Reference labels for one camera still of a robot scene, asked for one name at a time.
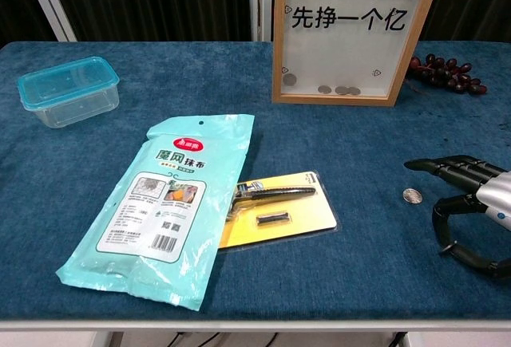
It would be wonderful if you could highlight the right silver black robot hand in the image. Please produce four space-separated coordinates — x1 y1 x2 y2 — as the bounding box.
403 155 511 281

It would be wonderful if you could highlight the wooden frame money box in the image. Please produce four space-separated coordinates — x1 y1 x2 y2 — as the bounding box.
271 0 445 108

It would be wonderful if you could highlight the dark red grape bunch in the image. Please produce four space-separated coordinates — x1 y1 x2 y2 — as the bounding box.
406 53 489 96

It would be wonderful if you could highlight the blue tablecloth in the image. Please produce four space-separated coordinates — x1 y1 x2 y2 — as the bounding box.
0 40 511 321

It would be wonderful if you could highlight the black pleated partition panel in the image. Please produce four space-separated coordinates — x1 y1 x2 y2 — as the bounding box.
43 0 253 43
0 0 55 45
422 0 511 43

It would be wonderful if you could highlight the yellow razor blister card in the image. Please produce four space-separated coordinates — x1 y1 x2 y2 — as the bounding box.
217 170 339 250

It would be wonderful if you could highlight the black razor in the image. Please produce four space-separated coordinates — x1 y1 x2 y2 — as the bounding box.
227 181 318 223

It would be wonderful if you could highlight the black razor blade cartridge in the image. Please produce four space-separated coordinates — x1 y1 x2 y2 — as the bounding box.
255 211 291 228

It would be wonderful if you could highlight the teal cleaning cloth package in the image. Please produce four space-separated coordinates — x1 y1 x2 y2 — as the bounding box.
55 113 256 312

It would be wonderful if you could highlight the clear container with teal lid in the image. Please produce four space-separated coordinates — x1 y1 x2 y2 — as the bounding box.
16 56 121 129

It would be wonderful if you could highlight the white partition frame post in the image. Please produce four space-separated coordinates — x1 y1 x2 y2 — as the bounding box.
249 0 276 43
19 0 77 43

